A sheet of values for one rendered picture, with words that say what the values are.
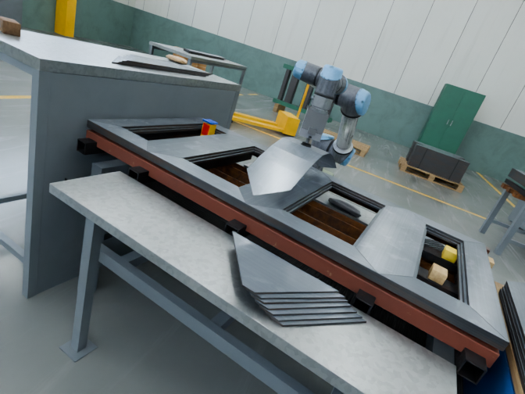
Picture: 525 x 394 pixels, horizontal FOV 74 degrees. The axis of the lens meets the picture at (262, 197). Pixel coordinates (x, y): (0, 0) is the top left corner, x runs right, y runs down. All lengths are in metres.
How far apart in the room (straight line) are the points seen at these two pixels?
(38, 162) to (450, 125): 10.17
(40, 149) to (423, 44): 10.70
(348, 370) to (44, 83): 1.31
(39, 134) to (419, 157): 6.72
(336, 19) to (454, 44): 3.32
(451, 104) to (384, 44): 2.54
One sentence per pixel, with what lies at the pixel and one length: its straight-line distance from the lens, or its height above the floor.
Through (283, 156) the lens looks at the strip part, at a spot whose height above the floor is 0.97.
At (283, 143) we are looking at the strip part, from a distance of 1.35.
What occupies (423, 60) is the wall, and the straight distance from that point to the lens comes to 11.42.
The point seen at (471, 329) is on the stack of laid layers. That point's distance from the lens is 1.08.
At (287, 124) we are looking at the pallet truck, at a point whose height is 0.22.
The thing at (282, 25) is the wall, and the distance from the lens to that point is 12.02.
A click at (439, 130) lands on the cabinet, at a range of 10.86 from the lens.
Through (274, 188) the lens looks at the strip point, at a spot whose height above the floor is 0.90.
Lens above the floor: 1.29
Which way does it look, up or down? 22 degrees down
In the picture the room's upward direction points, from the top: 18 degrees clockwise
